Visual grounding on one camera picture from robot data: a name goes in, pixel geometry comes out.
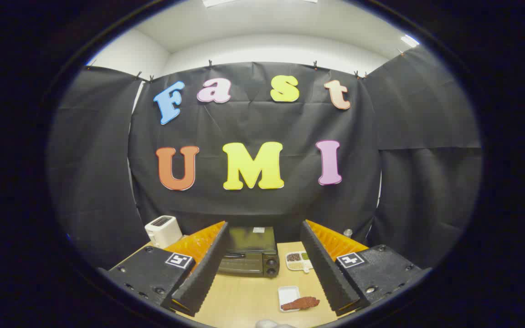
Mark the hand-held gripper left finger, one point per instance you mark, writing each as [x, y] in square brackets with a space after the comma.
[208, 269]

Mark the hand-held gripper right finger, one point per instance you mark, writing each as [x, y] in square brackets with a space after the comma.
[324, 269]

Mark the ceiling light panel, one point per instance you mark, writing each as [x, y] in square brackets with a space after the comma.
[217, 2]
[409, 40]

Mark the black toaster oven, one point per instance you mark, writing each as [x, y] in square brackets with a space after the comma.
[249, 263]

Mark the red-brown steak piece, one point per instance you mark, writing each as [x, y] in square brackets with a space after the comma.
[303, 303]

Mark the white divided seasoning dish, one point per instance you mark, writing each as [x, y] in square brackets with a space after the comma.
[295, 265]

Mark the clear glass bottle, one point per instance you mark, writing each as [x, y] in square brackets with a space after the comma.
[347, 233]

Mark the white bread toaster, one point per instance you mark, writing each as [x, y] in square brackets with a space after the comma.
[162, 230]

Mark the white ribbed plastic tray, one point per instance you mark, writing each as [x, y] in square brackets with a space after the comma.
[287, 293]

